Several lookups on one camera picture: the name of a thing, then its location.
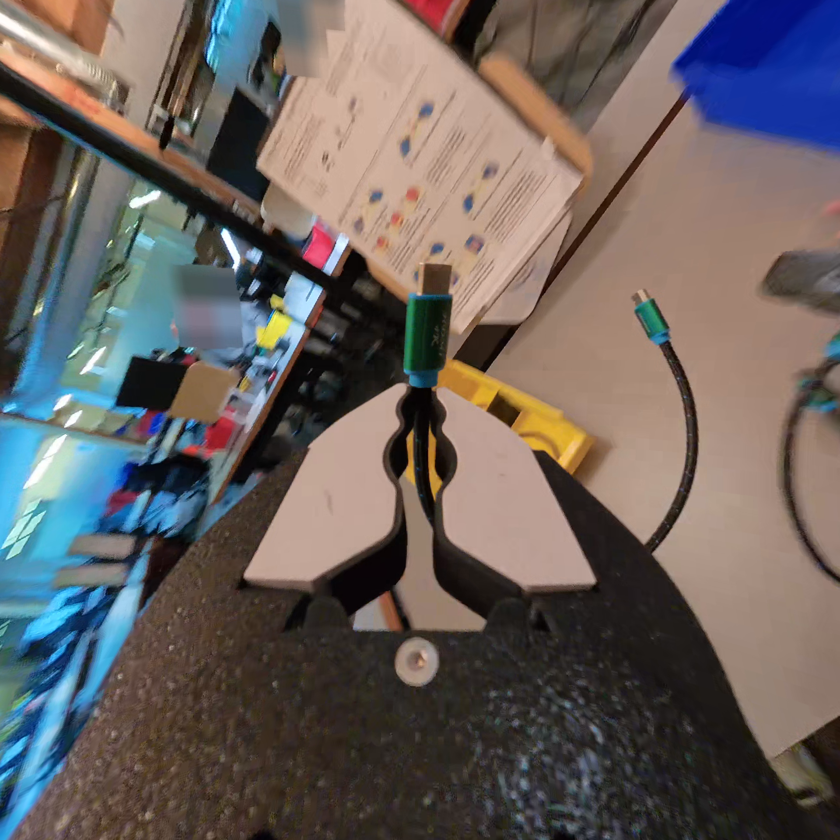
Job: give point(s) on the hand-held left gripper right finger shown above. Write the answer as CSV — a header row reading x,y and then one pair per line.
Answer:
x,y
508,505

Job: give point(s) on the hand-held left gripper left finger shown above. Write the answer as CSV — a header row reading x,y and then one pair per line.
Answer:
x,y
328,505

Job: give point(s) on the black switch hub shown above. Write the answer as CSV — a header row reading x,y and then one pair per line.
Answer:
x,y
804,279

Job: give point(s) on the grey desk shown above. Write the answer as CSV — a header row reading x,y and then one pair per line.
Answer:
x,y
722,262

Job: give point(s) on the yellow plastic bin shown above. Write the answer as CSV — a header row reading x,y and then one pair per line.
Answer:
x,y
525,420

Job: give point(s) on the red bin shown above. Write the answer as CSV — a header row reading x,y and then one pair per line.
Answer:
x,y
221,432

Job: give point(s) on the cardboard box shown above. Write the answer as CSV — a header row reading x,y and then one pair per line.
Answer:
x,y
207,392

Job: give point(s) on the black panel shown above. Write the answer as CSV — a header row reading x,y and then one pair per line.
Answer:
x,y
148,382

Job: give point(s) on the printed instruction sheet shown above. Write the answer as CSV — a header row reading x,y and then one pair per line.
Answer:
x,y
426,151

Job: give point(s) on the black pole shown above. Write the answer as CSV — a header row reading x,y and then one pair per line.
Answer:
x,y
164,169

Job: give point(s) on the blue plastic bin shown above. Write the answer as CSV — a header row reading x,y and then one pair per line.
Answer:
x,y
768,65

